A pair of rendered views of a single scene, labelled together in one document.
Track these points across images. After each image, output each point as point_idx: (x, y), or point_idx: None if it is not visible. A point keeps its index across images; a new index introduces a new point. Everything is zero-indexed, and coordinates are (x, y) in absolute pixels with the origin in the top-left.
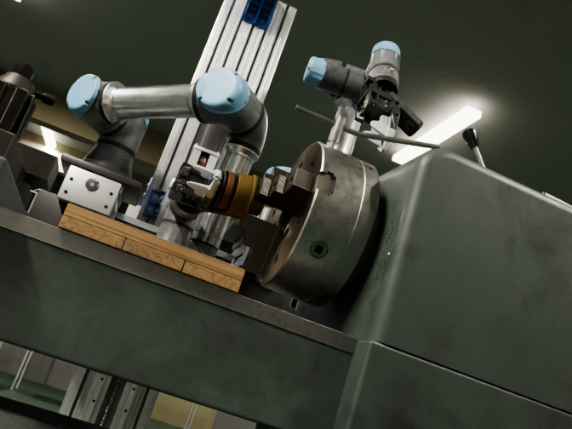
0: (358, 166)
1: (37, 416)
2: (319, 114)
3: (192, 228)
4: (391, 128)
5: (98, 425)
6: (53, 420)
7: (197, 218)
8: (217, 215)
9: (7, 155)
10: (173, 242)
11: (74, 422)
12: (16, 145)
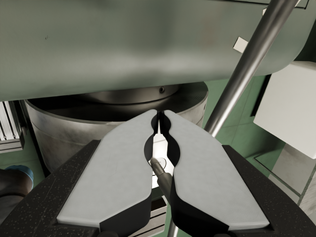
0: (203, 118)
1: (33, 138)
2: (177, 230)
3: (12, 195)
4: None
5: (24, 116)
6: (31, 132)
7: (8, 206)
8: None
9: (162, 200)
10: (31, 186)
11: (28, 125)
12: (158, 207)
